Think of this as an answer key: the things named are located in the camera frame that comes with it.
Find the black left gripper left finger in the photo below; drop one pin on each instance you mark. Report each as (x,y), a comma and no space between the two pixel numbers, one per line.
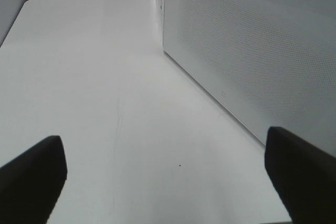
(32,182)

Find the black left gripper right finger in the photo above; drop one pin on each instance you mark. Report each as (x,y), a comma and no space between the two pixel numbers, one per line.
(302,175)

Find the white microwave door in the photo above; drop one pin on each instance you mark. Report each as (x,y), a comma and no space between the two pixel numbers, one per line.
(268,62)

